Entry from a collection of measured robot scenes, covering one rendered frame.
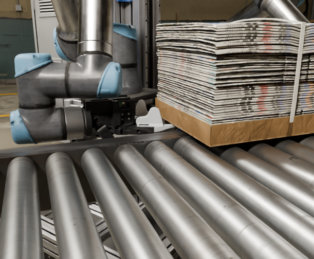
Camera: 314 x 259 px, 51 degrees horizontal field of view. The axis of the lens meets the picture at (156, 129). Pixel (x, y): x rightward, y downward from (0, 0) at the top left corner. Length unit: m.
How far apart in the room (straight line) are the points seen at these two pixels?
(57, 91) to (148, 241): 0.42
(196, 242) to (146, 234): 0.05
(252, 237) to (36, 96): 0.50
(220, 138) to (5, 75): 7.02
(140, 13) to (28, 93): 0.73
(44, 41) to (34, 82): 0.89
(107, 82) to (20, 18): 6.82
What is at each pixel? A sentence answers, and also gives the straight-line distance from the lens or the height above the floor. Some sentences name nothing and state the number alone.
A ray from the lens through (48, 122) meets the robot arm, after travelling 0.74.
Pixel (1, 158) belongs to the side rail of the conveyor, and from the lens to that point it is 0.66.
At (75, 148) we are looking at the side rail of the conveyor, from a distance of 0.66.
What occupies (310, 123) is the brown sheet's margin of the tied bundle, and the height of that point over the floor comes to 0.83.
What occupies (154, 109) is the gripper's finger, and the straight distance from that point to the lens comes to 0.76.
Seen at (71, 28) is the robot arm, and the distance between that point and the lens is 1.08.
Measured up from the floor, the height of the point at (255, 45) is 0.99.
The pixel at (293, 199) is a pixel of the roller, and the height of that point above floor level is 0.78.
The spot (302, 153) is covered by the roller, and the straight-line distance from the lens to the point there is 0.69.
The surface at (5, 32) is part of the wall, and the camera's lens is 7.47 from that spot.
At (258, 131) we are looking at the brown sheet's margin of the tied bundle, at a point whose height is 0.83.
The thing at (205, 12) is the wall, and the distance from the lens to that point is 8.52.
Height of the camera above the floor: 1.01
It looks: 16 degrees down
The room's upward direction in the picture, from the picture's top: straight up
